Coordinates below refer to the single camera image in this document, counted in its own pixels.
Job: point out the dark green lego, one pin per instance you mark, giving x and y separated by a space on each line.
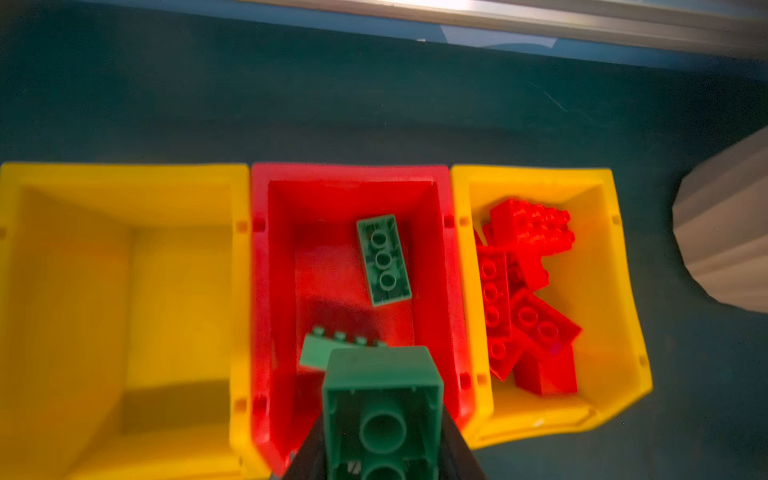
383 260
319 343
382 413

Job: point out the red middle bin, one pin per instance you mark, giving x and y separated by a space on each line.
307 271

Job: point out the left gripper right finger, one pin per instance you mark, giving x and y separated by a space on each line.
456 460

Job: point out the dark green lego top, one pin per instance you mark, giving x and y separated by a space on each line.
319 343

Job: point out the left yellow bin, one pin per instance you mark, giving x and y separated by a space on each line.
125 322

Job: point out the red lego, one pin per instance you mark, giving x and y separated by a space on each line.
538 327
549 377

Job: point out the yellow bin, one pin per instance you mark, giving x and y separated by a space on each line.
589 284
125 322

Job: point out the beige ribbed flower pot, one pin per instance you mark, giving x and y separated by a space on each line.
720 224

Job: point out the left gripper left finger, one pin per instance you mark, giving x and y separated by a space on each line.
310 461

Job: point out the right yellow bin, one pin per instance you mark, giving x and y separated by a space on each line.
589 284

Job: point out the red long lego brick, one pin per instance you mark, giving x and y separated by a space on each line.
495 291

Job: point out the aluminium back rail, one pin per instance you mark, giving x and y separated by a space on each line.
736 29

